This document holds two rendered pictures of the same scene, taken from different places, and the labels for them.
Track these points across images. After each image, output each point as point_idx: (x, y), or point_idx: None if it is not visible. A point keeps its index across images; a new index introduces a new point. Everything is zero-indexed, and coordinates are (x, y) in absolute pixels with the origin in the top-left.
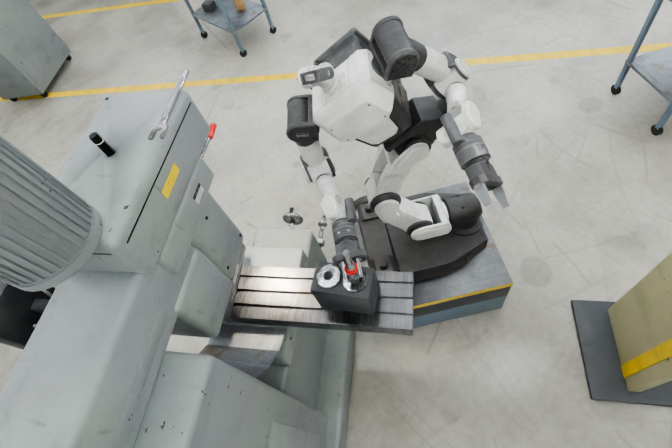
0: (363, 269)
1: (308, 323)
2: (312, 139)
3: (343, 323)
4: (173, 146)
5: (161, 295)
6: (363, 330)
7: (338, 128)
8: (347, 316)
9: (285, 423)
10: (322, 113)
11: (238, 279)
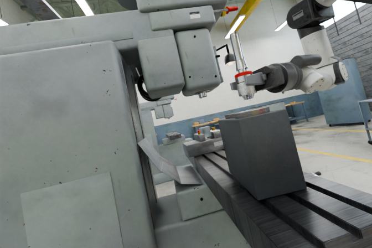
0: (273, 110)
1: (209, 176)
2: (306, 19)
3: (223, 186)
4: None
5: (138, 26)
6: (237, 221)
7: None
8: (234, 185)
9: (119, 212)
10: None
11: (219, 148)
